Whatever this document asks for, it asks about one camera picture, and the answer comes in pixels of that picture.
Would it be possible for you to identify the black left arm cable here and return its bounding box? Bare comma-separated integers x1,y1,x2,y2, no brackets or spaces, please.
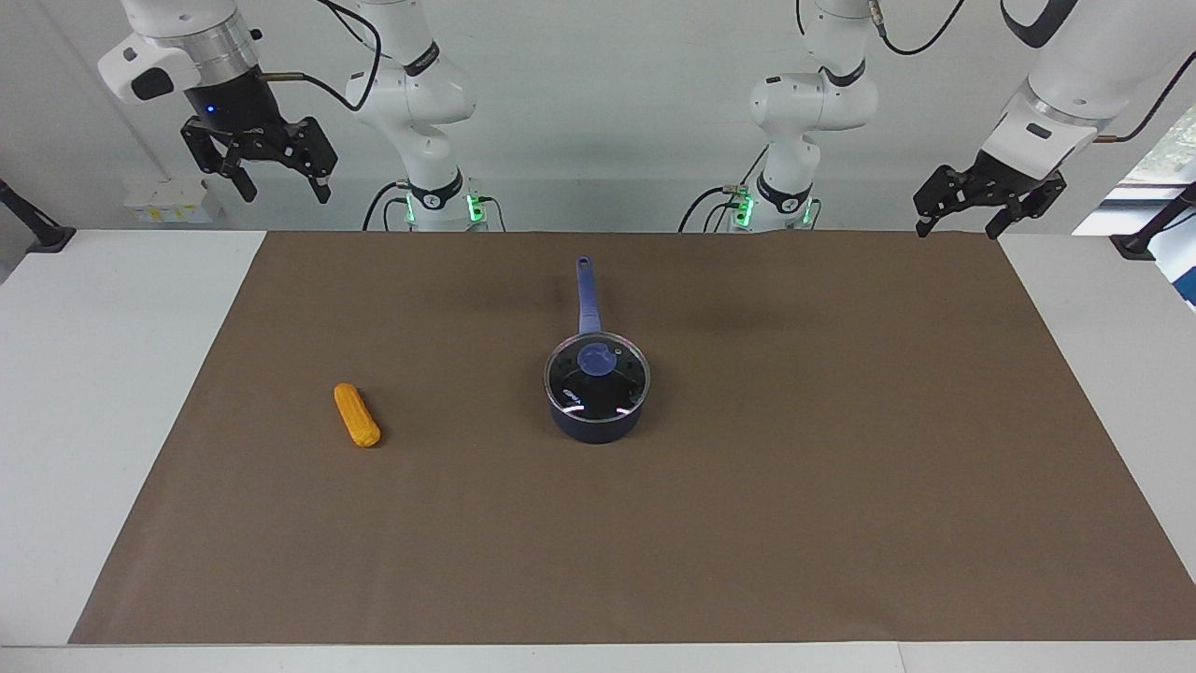
869,0,1196,143

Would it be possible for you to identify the glass lid with blue knob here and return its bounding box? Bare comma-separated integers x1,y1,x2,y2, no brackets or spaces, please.
545,332,650,419

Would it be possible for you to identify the black clamp stand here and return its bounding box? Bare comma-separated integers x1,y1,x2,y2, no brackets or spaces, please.
1110,182,1196,261
0,178,78,253

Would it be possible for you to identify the brown table mat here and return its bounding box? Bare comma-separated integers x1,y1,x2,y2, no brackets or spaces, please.
68,230,1196,646

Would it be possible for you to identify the black base cable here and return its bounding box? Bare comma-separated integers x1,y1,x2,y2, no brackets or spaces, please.
363,182,412,232
680,145,772,233

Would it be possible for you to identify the white wall socket box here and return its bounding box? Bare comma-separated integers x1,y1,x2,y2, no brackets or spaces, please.
124,180,222,225

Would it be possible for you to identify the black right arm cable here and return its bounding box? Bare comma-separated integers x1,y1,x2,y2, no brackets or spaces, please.
257,0,384,113

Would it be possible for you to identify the window with white frame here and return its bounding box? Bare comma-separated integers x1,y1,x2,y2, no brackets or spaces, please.
1073,103,1196,309

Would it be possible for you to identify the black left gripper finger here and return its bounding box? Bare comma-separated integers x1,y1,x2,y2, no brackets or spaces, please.
914,166,975,237
987,178,1068,239

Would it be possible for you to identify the black right base cable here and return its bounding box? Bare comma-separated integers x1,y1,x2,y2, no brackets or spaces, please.
363,182,412,232

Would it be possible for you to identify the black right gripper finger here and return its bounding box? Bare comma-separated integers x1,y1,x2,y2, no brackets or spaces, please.
297,117,337,204
182,120,258,203

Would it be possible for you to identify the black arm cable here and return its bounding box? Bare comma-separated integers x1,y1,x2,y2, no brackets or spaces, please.
869,0,1196,143
257,0,384,113

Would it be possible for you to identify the black left base cable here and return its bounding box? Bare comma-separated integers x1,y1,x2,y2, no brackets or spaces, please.
680,145,772,233

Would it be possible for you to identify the blue pot with handle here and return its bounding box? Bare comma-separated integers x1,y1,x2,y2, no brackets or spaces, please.
544,256,651,445

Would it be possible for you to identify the orange corn cob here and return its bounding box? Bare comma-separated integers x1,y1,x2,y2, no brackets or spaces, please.
334,382,382,449

